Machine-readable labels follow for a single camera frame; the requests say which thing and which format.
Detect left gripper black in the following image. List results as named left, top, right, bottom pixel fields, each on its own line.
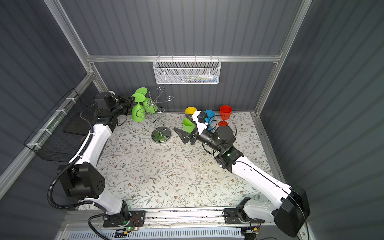
left=111, top=94, right=134, bottom=119

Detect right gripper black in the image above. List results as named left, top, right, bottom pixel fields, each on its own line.
left=175, top=114, right=223, bottom=155

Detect green wine glass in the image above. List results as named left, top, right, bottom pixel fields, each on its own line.
left=132, top=93, right=146, bottom=122
left=183, top=118, right=196, bottom=134
left=136, top=87, right=158, bottom=114

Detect yellow wine glass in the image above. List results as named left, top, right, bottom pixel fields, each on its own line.
left=185, top=107, right=197, bottom=116

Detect blue wine glass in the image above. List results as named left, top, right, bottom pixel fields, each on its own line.
left=205, top=110, right=215, bottom=132

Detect red wine glass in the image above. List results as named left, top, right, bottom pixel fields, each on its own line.
left=219, top=105, right=233, bottom=127

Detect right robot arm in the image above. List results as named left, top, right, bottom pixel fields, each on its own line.
left=174, top=126, right=311, bottom=238

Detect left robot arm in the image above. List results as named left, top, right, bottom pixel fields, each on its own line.
left=47, top=92, right=134, bottom=227

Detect chrome wine glass rack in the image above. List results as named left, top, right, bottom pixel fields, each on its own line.
left=150, top=86, right=174, bottom=144

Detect items in white basket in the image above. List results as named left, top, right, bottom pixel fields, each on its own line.
left=176, top=74, right=219, bottom=84

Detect white wire mesh basket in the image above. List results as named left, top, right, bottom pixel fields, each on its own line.
left=153, top=57, right=222, bottom=85

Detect black wire basket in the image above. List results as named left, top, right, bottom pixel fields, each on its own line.
left=24, top=85, right=99, bottom=163

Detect black corrugated cable hose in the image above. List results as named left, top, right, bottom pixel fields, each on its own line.
left=46, top=131, right=94, bottom=210

